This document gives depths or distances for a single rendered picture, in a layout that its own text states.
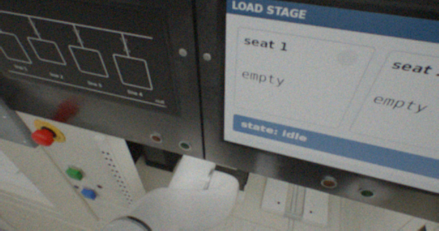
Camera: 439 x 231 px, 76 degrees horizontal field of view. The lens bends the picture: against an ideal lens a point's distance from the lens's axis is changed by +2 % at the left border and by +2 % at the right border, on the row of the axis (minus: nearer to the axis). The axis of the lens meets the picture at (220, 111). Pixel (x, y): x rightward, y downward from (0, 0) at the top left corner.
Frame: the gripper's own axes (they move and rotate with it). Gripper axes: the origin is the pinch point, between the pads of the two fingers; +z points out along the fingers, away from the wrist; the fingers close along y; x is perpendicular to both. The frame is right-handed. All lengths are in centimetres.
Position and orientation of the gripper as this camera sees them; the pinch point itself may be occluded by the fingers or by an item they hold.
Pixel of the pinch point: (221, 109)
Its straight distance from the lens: 81.1
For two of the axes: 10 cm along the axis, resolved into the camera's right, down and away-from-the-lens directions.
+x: -0.1, -6.8, -7.3
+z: 3.0, -7.0, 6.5
